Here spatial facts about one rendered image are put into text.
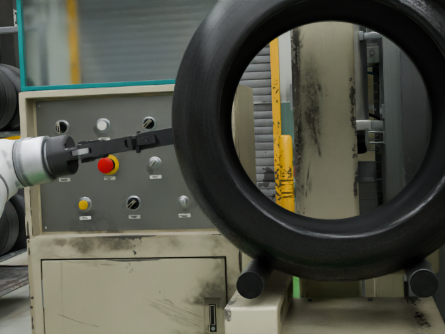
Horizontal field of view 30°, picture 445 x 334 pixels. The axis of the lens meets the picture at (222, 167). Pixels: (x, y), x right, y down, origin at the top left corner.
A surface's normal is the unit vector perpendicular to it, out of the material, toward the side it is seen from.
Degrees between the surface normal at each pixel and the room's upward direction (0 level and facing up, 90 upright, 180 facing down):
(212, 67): 84
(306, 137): 90
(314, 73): 90
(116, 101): 90
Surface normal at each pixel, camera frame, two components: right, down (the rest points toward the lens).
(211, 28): -0.66, -0.40
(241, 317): -0.15, 0.06
